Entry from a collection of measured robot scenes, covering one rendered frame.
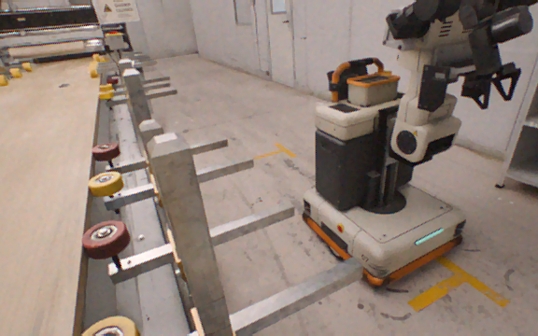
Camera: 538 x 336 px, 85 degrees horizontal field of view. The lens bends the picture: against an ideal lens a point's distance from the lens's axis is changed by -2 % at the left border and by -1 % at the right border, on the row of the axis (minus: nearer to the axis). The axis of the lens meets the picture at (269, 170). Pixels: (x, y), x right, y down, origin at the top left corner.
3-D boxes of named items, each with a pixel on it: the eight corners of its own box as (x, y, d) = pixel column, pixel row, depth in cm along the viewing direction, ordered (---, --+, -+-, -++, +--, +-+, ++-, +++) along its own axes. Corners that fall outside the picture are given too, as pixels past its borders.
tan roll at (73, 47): (127, 45, 417) (124, 35, 411) (127, 46, 407) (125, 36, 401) (4, 60, 365) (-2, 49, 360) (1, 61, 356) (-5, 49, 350)
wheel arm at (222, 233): (289, 212, 80) (288, 199, 78) (295, 218, 77) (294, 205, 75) (114, 276, 64) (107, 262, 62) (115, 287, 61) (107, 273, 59)
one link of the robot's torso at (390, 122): (376, 161, 148) (381, 113, 136) (417, 147, 158) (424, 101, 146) (422, 184, 126) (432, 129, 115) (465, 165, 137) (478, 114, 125)
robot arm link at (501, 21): (479, 7, 81) (459, 9, 78) (530, -21, 71) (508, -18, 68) (488, 49, 83) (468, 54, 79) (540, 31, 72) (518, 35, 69)
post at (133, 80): (181, 229, 92) (136, 67, 69) (184, 235, 89) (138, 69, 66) (170, 232, 90) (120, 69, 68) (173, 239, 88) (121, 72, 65)
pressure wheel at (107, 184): (100, 224, 78) (84, 188, 73) (104, 208, 85) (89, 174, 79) (132, 216, 81) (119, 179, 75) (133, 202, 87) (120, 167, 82)
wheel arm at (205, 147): (226, 145, 119) (224, 135, 117) (229, 147, 116) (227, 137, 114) (109, 175, 104) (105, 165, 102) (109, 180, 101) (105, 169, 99)
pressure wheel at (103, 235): (110, 295, 58) (89, 251, 52) (95, 274, 63) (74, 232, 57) (148, 270, 63) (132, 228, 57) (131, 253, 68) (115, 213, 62)
